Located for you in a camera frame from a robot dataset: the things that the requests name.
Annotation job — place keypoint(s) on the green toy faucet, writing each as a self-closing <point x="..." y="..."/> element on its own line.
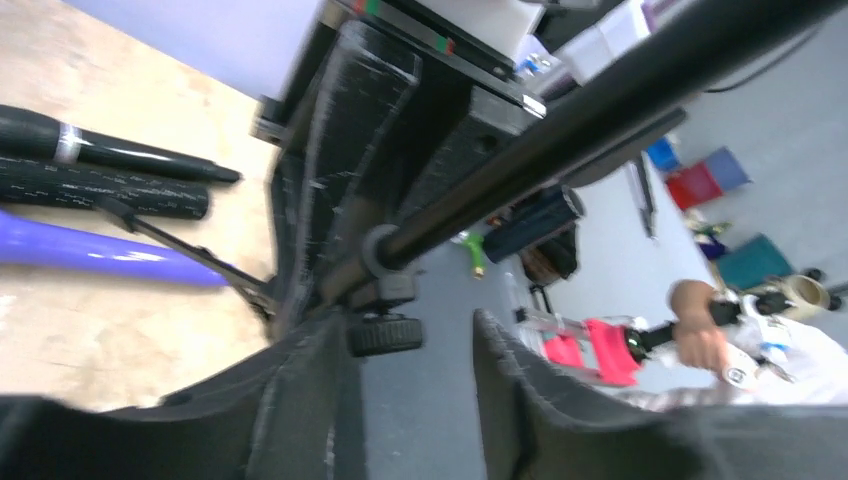
<point x="473" y="242"/>

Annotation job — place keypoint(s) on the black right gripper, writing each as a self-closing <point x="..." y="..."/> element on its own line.
<point x="388" y="106"/>

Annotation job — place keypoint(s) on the black speckled condenser microphone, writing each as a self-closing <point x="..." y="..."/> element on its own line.
<point x="31" y="182"/>

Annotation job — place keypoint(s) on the teal bin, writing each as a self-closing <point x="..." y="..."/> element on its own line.
<point x="752" y="263"/>

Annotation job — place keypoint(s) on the pink handheld gripper device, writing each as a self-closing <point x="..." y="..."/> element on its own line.
<point x="596" y="351"/>

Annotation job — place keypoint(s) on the small black tripod stand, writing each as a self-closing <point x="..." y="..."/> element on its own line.
<point x="613" y="115"/>

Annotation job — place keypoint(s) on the purple microphone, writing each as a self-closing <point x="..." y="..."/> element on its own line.
<point x="35" y="243"/>

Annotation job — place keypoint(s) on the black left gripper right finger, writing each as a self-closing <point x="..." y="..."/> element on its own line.
<point x="537" y="423"/>

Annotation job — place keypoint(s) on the small dark grey microphone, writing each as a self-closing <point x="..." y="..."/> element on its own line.
<point x="32" y="135"/>

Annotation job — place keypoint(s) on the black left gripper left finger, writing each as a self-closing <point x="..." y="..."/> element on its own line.
<point x="272" y="416"/>

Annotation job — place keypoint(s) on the person in white shirt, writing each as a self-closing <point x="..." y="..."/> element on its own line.
<point x="813" y="371"/>

